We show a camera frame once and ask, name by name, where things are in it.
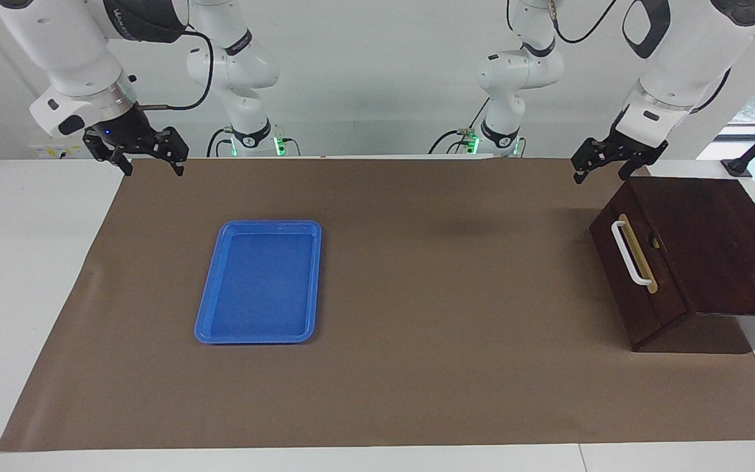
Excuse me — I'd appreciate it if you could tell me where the wooden drawer with white handle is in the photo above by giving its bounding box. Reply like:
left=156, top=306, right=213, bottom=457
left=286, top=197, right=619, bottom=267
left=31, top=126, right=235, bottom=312
left=589, top=178, right=693, bottom=334

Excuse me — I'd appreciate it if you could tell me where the dark wooden drawer cabinet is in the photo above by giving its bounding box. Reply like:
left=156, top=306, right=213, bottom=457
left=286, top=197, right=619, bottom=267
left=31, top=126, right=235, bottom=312
left=589, top=176, right=755, bottom=353

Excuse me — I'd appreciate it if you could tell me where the blue plastic tray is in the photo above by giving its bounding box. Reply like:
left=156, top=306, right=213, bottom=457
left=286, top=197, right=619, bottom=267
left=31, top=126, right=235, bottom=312
left=194, top=220, right=322, bottom=345

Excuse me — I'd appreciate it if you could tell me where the brown paper table mat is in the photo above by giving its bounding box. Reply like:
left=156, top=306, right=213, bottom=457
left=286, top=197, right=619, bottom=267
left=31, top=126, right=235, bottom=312
left=0, top=156, right=755, bottom=453

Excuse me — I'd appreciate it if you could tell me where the black right base cable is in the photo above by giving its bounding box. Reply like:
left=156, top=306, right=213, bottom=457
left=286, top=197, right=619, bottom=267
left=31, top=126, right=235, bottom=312
left=206, top=127, right=235, bottom=159

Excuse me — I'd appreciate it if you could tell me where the black base cable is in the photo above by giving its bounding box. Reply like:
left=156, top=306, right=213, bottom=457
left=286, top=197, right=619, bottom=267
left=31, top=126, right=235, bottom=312
left=427, top=98, right=491, bottom=155
left=206, top=127, right=235, bottom=159

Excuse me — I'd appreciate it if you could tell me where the white wall socket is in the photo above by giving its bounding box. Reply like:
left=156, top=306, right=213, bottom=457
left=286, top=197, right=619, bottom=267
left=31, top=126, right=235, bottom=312
left=29, top=140, right=90, bottom=160

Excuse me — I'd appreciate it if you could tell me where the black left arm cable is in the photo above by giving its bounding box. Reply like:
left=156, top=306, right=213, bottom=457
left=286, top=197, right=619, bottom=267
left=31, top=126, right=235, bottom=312
left=547, top=0, right=619, bottom=45

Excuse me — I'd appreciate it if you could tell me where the black left base cable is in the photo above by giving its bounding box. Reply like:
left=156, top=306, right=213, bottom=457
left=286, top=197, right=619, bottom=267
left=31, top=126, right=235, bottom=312
left=427, top=98, right=491, bottom=155

